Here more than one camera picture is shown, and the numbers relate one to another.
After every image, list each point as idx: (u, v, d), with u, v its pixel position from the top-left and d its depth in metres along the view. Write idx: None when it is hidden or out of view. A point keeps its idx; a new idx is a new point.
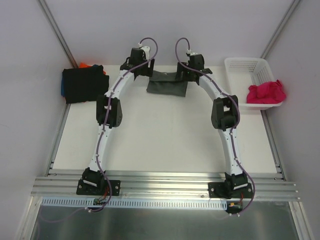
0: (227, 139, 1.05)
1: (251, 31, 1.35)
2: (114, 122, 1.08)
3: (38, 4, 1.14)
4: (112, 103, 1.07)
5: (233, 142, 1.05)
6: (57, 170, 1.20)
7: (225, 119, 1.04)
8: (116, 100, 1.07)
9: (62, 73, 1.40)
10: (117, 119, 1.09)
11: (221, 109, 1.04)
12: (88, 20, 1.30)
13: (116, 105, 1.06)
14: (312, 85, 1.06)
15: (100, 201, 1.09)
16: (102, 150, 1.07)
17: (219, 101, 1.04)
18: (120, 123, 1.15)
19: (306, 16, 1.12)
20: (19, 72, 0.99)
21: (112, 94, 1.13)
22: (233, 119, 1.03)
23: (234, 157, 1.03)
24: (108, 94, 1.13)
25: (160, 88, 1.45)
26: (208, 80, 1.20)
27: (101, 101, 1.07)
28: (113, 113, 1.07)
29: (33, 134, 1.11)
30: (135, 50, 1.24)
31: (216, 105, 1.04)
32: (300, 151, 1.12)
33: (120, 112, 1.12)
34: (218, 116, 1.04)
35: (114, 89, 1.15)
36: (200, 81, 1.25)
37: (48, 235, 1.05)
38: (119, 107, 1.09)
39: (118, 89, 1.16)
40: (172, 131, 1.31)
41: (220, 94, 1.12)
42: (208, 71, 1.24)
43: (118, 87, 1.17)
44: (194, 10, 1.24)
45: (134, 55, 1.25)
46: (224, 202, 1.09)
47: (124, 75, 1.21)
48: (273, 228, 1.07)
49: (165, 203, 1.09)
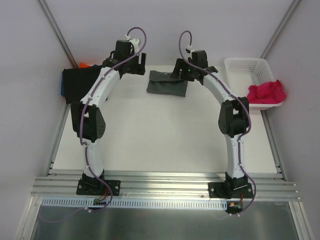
0: (234, 145, 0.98)
1: (251, 31, 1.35)
2: (95, 133, 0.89)
3: (38, 4, 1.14)
4: (90, 111, 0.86)
5: (240, 148, 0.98)
6: (57, 170, 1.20)
7: (235, 123, 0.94)
8: (95, 109, 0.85)
9: (62, 73, 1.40)
10: (97, 130, 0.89)
11: (230, 113, 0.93)
12: (88, 20, 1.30)
13: (95, 114, 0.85)
14: (312, 86, 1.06)
15: (100, 201, 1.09)
16: (94, 161, 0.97)
17: (228, 104, 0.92)
18: (103, 132, 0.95)
19: (306, 16, 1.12)
20: (19, 72, 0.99)
21: (89, 100, 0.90)
22: (243, 123, 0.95)
23: (239, 162, 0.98)
24: (84, 99, 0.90)
25: (160, 88, 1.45)
26: (214, 80, 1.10)
27: (76, 110, 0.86)
28: (92, 123, 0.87)
29: (33, 134, 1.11)
30: (121, 43, 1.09)
31: (225, 109, 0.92)
32: (300, 151, 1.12)
33: (102, 121, 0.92)
34: (226, 121, 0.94)
35: (93, 93, 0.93)
36: (205, 80, 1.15)
37: (48, 235, 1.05)
38: (99, 117, 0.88)
39: (97, 94, 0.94)
40: (172, 131, 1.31)
41: (228, 96, 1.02)
42: (212, 69, 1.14)
43: (97, 91, 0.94)
44: (194, 10, 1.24)
45: (119, 49, 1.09)
46: (224, 202, 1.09)
47: (106, 75, 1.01)
48: (273, 228, 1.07)
49: (165, 203, 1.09)
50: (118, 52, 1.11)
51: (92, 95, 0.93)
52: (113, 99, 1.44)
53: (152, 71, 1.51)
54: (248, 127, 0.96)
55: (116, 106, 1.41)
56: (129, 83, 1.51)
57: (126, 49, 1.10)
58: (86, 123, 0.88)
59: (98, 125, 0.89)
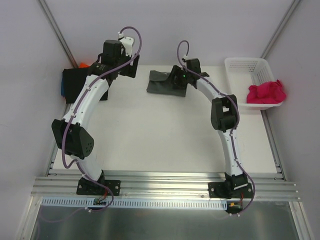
0: (227, 140, 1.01)
1: (251, 31, 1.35)
2: (81, 152, 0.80)
3: (38, 4, 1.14)
4: (73, 130, 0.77)
5: (234, 143, 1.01)
6: (57, 170, 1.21)
7: (225, 119, 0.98)
8: (77, 127, 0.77)
9: (62, 73, 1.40)
10: (83, 148, 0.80)
11: (220, 109, 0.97)
12: (88, 20, 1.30)
13: (77, 133, 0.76)
14: (312, 86, 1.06)
15: (100, 201, 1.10)
16: (89, 168, 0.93)
17: (218, 101, 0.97)
18: (92, 147, 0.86)
19: (306, 16, 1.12)
20: (19, 72, 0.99)
21: (72, 118, 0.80)
22: (233, 119, 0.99)
23: (235, 158, 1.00)
24: (67, 118, 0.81)
25: (160, 87, 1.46)
26: (205, 82, 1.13)
27: (58, 131, 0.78)
28: (75, 142, 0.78)
29: (33, 134, 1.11)
30: (108, 45, 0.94)
31: (215, 106, 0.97)
32: (300, 151, 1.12)
33: (89, 138, 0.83)
34: (217, 117, 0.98)
35: (76, 110, 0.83)
36: (197, 84, 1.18)
37: (48, 235, 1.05)
38: (83, 135, 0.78)
39: (81, 109, 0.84)
40: (172, 131, 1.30)
41: (218, 95, 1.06)
42: (205, 74, 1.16)
43: (81, 106, 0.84)
44: (194, 9, 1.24)
45: (107, 52, 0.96)
46: (224, 202, 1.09)
47: (91, 86, 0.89)
48: (273, 228, 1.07)
49: (165, 203, 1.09)
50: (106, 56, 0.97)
51: (75, 112, 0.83)
52: (113, 99, 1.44)
53: (151, 71, 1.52)
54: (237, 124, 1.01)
55: (116, 106, 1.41)
56: (129, 83, 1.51)
57: (115, 52, 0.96)
58: (70, 143, 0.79)
59: (84, 144, 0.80)
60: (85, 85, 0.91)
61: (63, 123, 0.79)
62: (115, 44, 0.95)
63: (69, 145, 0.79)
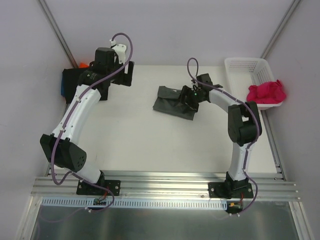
0: (241, 153, 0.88)
1: (251, 31, 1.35)
2: (73, 167, 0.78)
3: (38, 4, 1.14)
4: (62, 145, 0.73)
5: (247, 156, 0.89)
6: (57, 170, 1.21)
7: (246, 129, 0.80)
8: (67, 143, 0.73)
9: (62, 73, 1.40)
10: (75, 163, 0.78)
11: (238, 117, 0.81)
12: (88, 19, 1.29)
13: (67, 149, 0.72)
14: (312, 86, 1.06)
15: (100, 201, 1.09)
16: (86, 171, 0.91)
17: (235, 107, 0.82)
18: (84, 159, 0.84)
19: (306, 16, 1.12)
20: (19, 71, 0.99)
21: (61, 133, 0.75)
22: (254, 132, 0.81)
23: (243, 168, 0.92)
24: (56, 132, 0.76)
25: (168, 107, 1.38)
26: (219, 92, 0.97)
27: (46, 147, 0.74)
28: (65, 157, 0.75)
29: (33, 134, 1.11)
30: (99, 52, 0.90)
31: (232, 113, 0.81)
32: (300, 151, 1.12)
33: (81, 152, 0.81)
34: (235, 126, 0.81)
35: (66, 123, 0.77)
36: (210, 96, 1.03)
37: (48, 235, 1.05)
38: (73, 150, 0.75)
39: (71, 123, 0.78)
40: (172, 132, 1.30)
41: (235, 102, 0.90)
42: (218, 86, 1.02)
43: (71, 119, 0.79)
44: (194, 9, 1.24)
45: (98, 60, 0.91)
46: (224, 202, 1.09)
47: (81, 96, 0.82)
48: (273, 229, 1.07)
49: (165, 203, 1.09)
50: (98, 64, 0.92)
51: (65, 125, 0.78)
52: (113, 99, 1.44)
53: (161, 87, 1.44)
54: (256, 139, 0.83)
55: (116, 107, 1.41)
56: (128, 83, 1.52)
57: (107, 59, 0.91)
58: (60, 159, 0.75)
59: (75, 158, 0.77)
60: (76, 95, 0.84)
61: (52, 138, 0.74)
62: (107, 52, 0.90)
63: (60, 160, 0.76)
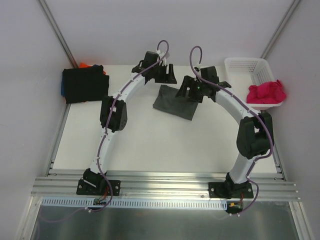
0: (248, 164, 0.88)
1: (251, 31, 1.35)
2: (117, 126, 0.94)
3: (38, 4, 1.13)
4: (119, 105, 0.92)
5: (253, 166, 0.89)
6: (57, 170, 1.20)
7: (257, 143, 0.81)
8: (123, 101, 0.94)
9: (62, 72, 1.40)
10: (121, 122, 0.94)
11: (251, 132, 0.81)
12: (89, 20, 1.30)
13: (122, 107, 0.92)
14: (312, 86, 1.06)
15: (100, 201, 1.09)
16: (104, 154, 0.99)
17: (248, 122, 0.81)
18: (123, 127, 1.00)
19: (306, 16, 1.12)
20: (19, 72, 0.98)
21: (119, 96, 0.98)
22: (264, 145, 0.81)
23: (246, 175, 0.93)
24: (114, 95, 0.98)
25: (168, 105, 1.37)
26: (228, 95, 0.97)
27: (106, 102, 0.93)
28: (118, 116, 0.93)
29: (33, 134, 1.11)
30: (149, 54, 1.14)
31: (245, 128, 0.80)
32: (300, 151, 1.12)
33: (126, 117, 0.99)
34: (247, 141, 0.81)
35: (122, 91, 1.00)
36: (217, 96, 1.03)
37: (48, 235, 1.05)
38: (125, 110, 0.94)
39: (125, 92, 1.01)
40: (172, 132, 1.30)
41: (247, 112, 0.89)
42: (226, 85, 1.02)
43: (126, 89, 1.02)
44: (194, 9, 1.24)
45: (147, 59, 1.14)
46: (224, 202, 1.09)
47: (134, 78, 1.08)
48: (273, 228, 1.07)
49: (165, 203, 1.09)
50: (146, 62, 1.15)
51: (121, 92, 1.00)
52: None
53: (163, 86, 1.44)
54: (268, 149, 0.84)
55: None
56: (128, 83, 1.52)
57: (154, 59, 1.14)
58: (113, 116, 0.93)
59: (122, 118, 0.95)
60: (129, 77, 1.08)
61: (112, 99, 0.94)
62: (153, 54, 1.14)
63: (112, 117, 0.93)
